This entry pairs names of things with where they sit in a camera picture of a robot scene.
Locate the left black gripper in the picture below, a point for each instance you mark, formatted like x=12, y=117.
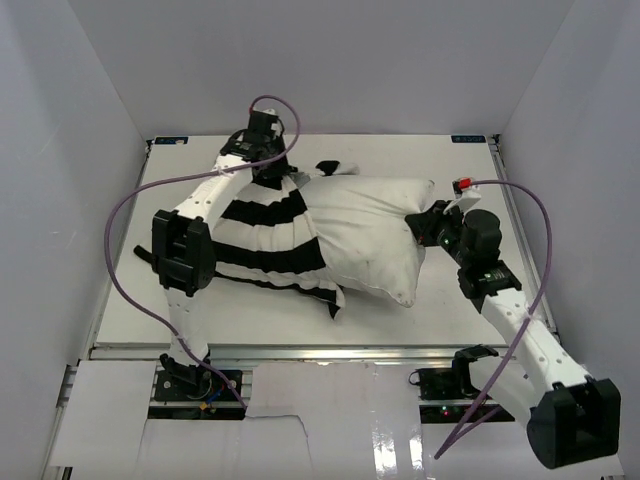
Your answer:
x=278, y=169

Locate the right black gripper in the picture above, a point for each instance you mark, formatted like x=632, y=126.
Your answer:
x=426, y=224

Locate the white pillow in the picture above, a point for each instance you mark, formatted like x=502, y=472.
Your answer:
x=364, y=238

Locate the black white striped pillowcase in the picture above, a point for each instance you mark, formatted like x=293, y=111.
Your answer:
x=266, y=237

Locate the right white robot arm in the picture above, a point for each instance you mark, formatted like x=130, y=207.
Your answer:
x=569, y=416

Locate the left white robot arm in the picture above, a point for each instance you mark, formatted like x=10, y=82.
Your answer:
x=182, y=249

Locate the right blue corner label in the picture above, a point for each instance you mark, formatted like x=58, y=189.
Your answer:
x=468, y=139

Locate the blue corner label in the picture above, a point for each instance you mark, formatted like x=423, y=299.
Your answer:
x=171, y=140
x=468, y=139

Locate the left blue corner label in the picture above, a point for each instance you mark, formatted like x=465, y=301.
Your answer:
x=171, y=140

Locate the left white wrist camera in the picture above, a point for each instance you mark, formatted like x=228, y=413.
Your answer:
x=265, y=123

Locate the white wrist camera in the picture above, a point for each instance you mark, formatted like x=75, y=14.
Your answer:
x=265, y=123
x=467, y=195

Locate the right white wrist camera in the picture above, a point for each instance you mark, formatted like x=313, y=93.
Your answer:
x=467, y=195

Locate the aluminium table frame rail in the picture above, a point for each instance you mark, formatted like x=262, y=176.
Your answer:
x=510, y=195

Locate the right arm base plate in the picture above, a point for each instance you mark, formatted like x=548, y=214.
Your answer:
x=441, y=399

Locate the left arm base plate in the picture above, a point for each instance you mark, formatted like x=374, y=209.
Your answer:
x=214, y=401

